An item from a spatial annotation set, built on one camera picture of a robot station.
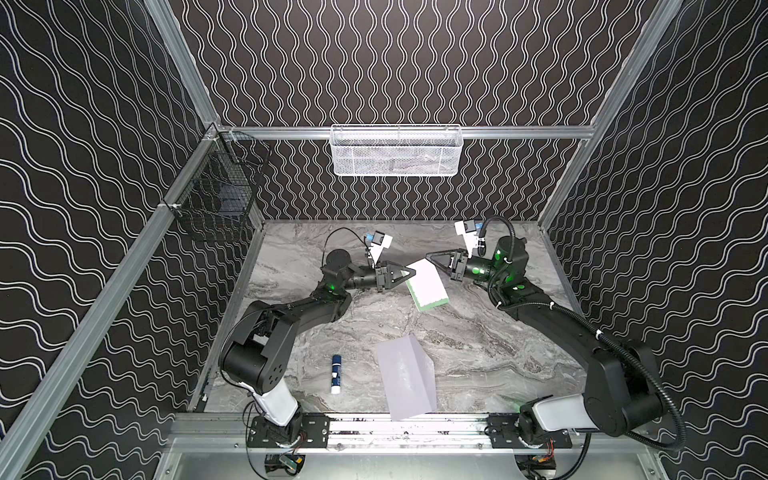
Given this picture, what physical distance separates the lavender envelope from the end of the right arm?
291mm

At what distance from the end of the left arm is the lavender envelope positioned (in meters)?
0.25

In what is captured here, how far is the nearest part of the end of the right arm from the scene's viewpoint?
2.03ft

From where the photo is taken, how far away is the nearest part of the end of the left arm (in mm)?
716

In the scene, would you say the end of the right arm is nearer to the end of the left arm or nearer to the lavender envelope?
the end of the left arm

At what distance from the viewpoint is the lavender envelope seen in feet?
2.62
